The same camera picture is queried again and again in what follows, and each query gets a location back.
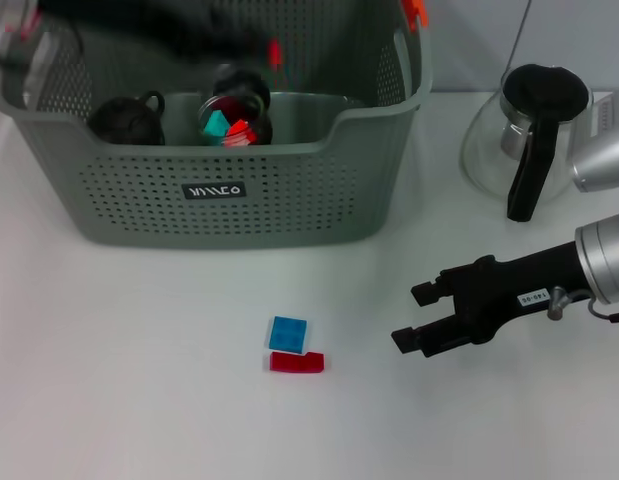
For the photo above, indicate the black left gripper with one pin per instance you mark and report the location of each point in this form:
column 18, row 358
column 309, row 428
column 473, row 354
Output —
column 164, row 25

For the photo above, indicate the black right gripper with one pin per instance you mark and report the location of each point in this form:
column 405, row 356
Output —
column 514, row 287

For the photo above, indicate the teal square toy plate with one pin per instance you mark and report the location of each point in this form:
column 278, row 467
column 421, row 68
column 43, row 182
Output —
column 215, row 124

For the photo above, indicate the dark red long toy brick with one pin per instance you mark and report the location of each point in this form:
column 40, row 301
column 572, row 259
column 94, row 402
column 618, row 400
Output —
column 299, row 362

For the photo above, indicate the blue square toy brick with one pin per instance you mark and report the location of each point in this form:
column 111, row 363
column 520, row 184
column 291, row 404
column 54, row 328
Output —
column 288, row 334

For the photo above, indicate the grey-green perforated plastic storage bin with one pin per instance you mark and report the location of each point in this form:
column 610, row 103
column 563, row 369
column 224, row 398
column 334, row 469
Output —
column 289, row 200

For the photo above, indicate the black clay teapot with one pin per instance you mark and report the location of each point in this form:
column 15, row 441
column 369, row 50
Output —
column 124, row 122

